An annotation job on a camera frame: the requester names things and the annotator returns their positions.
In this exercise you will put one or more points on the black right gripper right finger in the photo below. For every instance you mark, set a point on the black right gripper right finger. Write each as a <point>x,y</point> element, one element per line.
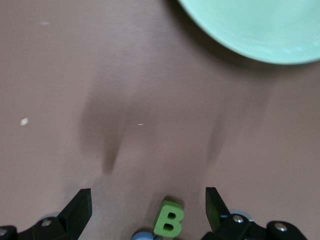
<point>217,217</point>

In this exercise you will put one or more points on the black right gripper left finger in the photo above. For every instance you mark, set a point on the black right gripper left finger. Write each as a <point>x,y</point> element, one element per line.
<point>75,215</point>

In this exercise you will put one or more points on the green foam letter B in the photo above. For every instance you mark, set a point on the green foam letter B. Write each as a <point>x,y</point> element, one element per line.
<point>160,223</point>

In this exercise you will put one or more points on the blue foam letter G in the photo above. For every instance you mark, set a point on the blue foam letter G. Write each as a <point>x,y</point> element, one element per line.
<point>143,236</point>

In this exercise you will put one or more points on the brown table mat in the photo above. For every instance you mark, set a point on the brown table mat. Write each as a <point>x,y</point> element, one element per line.
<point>75,75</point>

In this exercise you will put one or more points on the light green plate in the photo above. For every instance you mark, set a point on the light green plate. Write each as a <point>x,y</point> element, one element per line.
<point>250,25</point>

